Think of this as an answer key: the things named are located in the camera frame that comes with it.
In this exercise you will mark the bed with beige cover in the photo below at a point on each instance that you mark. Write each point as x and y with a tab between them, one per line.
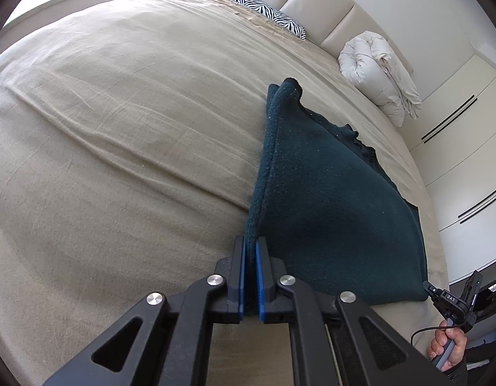
111	128

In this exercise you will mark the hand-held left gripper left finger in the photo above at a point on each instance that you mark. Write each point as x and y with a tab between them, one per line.
242	279

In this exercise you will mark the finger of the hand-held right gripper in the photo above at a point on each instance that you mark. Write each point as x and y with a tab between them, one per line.
433	291

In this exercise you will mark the zebra print pillow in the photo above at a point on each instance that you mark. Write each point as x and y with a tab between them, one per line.
280	20

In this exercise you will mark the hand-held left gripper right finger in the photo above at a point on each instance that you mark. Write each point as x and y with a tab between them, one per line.
261	283

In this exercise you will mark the cream padded headboard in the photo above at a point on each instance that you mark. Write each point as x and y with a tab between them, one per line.
320	12

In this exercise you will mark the dark green blanket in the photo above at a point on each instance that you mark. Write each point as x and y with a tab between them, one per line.
320	209

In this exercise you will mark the person's right hand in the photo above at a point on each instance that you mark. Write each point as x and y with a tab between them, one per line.
459	343

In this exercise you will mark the white wardrobe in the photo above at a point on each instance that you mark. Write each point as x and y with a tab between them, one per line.
465	161

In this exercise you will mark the white window ledge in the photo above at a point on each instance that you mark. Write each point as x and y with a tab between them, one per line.
51	8

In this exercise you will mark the folded white duvet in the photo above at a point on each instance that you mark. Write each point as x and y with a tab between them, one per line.
376	68

